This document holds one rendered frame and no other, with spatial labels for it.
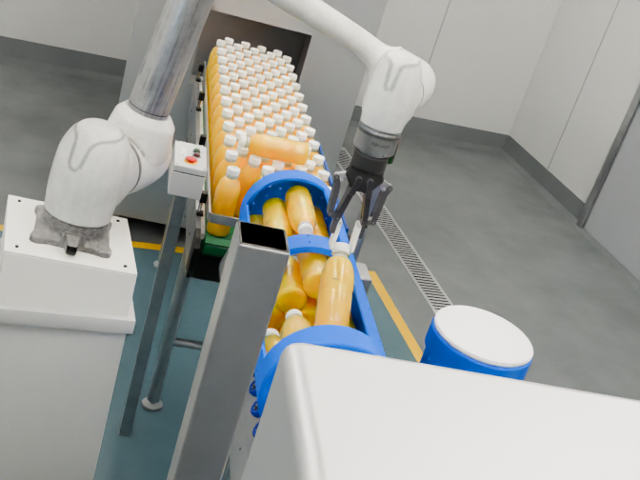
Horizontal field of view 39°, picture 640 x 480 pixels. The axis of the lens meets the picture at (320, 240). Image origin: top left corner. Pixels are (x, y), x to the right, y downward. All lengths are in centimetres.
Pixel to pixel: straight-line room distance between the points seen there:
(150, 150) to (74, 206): 25
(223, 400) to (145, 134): 116
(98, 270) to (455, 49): 565
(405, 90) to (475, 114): 591
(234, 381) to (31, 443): 129
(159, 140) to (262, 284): 121
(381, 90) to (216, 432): 89
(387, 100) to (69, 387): 102
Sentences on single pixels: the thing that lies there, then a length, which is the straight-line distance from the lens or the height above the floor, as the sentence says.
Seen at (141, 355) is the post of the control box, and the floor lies 35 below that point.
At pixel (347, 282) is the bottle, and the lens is 192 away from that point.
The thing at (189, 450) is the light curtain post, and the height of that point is 140.
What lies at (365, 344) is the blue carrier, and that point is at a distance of 183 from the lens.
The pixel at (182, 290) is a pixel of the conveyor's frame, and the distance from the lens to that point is 321.
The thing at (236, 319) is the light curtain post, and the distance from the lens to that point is 104.
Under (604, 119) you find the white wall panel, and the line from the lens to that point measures 691.
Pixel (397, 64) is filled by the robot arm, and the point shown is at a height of 174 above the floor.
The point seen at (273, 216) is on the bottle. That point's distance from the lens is 243.
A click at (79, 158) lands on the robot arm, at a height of 133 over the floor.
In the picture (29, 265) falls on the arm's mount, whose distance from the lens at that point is 205.
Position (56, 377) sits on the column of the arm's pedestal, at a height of 81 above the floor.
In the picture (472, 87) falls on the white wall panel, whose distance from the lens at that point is 760.
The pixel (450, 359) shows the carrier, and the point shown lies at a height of 99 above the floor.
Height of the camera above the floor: 214
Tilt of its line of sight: 25 degrees down
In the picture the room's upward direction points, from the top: 18 degrees clockwise
